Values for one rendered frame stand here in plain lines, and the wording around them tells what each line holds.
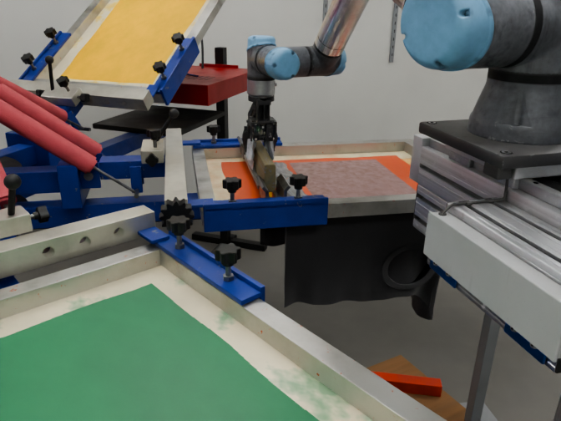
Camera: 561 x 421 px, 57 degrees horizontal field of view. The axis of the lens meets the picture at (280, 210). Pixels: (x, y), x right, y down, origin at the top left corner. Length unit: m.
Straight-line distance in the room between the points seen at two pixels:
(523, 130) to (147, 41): 1.65
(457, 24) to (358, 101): 2.99
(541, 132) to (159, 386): 0.65
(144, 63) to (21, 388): 1.48
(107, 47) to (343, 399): 1.80
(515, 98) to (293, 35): 2.76
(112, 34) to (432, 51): 1.74
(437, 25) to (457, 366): 1.89
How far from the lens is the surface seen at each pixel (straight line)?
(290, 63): 1.29
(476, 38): 0.73
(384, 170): 1.67
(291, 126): 3.60
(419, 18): 0.77
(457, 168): 0.93
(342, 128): 3.70
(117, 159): 1.47
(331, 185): 1.51
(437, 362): 2.44
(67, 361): 0.85
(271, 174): 1.33
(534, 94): 0.85
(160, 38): 2.19
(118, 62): 2.15
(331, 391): 0.75
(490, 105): 0.86
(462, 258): 0.73
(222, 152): 1.75
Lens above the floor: 1.45
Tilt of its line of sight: 22 degrees down
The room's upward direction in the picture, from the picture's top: 1 degrees clockwise
